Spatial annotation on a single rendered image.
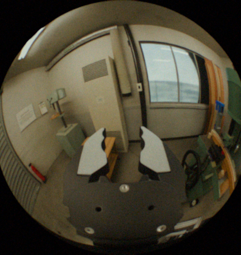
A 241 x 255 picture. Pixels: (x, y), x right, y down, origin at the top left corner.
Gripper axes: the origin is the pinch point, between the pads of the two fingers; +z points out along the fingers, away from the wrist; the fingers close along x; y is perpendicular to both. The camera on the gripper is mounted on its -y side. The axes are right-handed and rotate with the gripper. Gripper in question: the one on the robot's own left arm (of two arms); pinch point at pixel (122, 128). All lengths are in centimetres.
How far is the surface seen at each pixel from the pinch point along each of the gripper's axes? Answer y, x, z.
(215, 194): 31, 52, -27
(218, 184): 27, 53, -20
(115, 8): -147, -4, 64
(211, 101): -7, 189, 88
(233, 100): -15, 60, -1
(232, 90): -21, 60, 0
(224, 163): 21, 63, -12
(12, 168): 62, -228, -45
